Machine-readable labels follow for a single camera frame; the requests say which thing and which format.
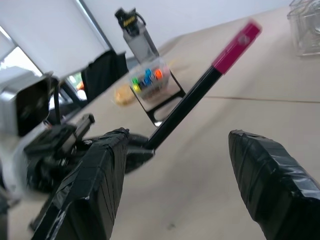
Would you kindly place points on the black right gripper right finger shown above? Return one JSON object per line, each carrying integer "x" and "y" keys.
{"x": 272, "y": 187}

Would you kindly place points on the white roller blind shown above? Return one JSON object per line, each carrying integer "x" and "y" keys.
{"x": 57, "y": 32}

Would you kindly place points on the clear box of colourful clips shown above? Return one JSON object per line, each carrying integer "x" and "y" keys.
{"x": 150, "y": 80}

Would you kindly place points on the clear plastic pen holder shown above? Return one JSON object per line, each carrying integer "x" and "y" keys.
{"x": 306, "y": 30}

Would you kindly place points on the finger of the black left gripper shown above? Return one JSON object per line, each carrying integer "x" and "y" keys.
{"x": 137, "y": 158}

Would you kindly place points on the black chair back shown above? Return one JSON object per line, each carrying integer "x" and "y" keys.
{"x": 105, "y": 73}

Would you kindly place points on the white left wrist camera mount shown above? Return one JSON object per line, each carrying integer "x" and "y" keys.
{"x": 30, "y": 107}

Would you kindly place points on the black pen with magenta cap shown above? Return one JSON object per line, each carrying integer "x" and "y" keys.
{"x": 180, "y": 105}

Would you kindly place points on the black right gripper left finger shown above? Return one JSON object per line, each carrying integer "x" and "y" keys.
{"x": 92, "y": 190}

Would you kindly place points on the clear box of coloured markers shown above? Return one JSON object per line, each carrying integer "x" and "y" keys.
{"x": 165, "y": 105}

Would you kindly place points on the grey water bottle black lid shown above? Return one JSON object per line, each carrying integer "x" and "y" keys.
{"x": 141, "y": 40}

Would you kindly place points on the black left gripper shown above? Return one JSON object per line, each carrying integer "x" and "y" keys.
{"x": 57, "y": 142}

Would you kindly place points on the yellow round bread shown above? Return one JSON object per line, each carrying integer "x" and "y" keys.
{"x": 123, "y": 96}

